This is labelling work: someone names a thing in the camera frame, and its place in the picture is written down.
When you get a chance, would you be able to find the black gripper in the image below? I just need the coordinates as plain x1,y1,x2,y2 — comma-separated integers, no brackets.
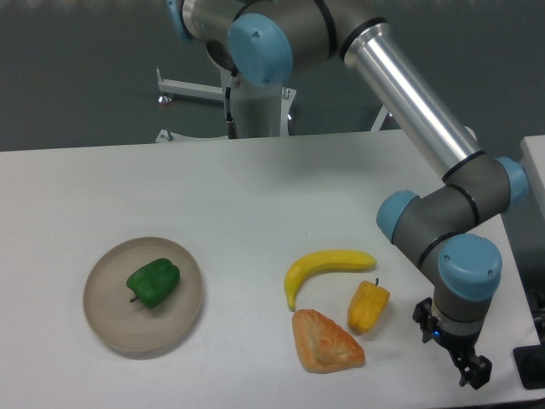
412,297,492,389

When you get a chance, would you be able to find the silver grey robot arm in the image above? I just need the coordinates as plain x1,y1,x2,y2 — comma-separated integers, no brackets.
166,1,528,389

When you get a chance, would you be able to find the yellow orange bell pepper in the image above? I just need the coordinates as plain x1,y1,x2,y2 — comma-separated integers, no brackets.
347,278,391,334

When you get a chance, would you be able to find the green bell pepper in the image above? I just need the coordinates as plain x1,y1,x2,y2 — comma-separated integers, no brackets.
126,258,180,308

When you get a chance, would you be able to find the beige round plate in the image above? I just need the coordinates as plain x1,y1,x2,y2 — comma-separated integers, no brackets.
83,237,204,359

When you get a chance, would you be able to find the black device at right edge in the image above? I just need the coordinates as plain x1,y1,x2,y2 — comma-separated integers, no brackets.
513,344,544,390

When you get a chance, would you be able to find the orange triangular pastry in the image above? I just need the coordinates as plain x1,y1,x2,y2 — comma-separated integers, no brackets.
292,309,365,374

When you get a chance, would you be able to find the yellow banana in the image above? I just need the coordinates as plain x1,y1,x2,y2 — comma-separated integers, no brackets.
284,249,377,312

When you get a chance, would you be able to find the white side table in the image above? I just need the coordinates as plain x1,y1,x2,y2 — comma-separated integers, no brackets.
520,135,545,208

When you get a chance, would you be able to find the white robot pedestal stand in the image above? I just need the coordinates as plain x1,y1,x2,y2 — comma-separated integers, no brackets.
156,67,297,140

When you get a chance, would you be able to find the black cable on pedestal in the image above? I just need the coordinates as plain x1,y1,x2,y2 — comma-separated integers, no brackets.
224,63,243,140

